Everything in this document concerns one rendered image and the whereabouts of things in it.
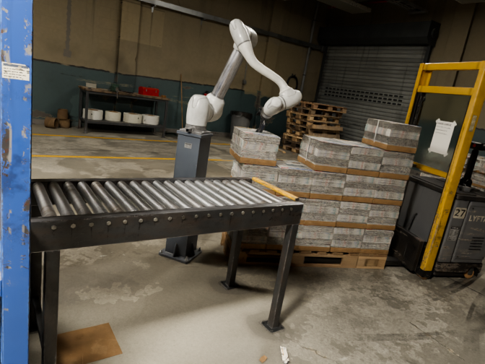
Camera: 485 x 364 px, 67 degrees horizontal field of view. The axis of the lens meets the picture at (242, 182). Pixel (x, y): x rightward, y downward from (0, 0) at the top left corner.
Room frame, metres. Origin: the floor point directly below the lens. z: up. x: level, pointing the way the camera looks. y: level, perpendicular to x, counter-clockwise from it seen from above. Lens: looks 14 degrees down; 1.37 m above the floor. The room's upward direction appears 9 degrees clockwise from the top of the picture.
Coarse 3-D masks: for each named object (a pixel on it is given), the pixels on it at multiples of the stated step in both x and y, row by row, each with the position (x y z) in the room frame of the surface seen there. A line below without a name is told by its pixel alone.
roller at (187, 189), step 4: (176, 184) 2.02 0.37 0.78; (180, 184) 2.00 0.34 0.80; (184, 184) 1.99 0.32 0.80; (180, 188) 1.97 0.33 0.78; (184, 188) 1.94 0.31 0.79; (188, 188) 1.93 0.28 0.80; (188, 192) 1.90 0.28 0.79; (192, 192) 1.88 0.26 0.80; (196, 192) 1.88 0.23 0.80; (192, 196) 1.85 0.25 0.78; (196, 196) 1.83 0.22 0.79; (200, 196) 1.82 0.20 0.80; (200, 200) 1.79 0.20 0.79; (204, 200) 1.77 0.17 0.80; (208, 200) 1.77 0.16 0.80; (204, 204) 1.75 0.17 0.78; (208, 204) 1.73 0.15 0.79; (212, 204) 1.72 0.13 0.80
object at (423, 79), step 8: (424, 72) 3.70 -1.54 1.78; (416, 80) 3.67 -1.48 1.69; (424, 80) 3.68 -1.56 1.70; (416, 88) 3.65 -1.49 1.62; (416, 96) 3.64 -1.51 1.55; (416, 104) 3.62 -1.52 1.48; (408, 112) 3.67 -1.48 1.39; (416, 112) 3.62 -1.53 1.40; (408, 120) 3.65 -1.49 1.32; (416, 120) 3.64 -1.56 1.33
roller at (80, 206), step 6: (66, 186) 1.66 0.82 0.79; (72, 186) 1.65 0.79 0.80; (66, 192) 1.61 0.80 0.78; (72, 192) 1.58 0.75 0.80; (78, 192) 1.60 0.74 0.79; (72, 198) 1.53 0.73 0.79; (78, 198) 1.51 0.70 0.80; (72, 204) 1.50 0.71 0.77; (78, 204) 1.45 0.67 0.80; (84, 204) 1.45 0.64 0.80; (78, 210) 1.41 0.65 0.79; (84, 210) 1.39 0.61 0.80
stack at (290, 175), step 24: (240, 168) 2.77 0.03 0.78; (264, 168) 2.74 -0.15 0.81; (288, 168) 2.79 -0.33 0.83; (312, 192) 2.86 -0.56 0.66; (336, 192) 2.92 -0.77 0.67; (360, 192) 2.98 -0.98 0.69; (312, 216) 2.87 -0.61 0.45; (336, 216) 2.93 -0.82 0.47; (360, 216) 2.98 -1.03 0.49; (264, 240) 2.78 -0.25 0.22; (312, 240) 2.89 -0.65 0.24; (336, 240) 2.95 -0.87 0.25; (360, 240) 3.00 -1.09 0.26; (264, 264) 2.78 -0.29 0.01; (312, 264) 2.89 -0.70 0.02; (336, 264) 2.97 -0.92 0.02
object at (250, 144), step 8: (240, 136) 2.79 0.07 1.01; (248, 136) 2.69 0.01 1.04; (256, 136) 2.71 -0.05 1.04; (264, 136) 2.72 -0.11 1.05; (272, 136) 2.74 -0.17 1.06; (240, 144) 2.73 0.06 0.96; (248, 144) 2.70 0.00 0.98; (256, 144) 2.72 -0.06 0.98; (264, 144) 2.73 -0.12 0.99; (272, 144) 2.76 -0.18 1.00; (240, 152) 2.69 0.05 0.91; (248, 152) 2.70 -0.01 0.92; (256, 152) 2.72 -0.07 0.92; (264, 152) 2.74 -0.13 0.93; (272, 152) 2.75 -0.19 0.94
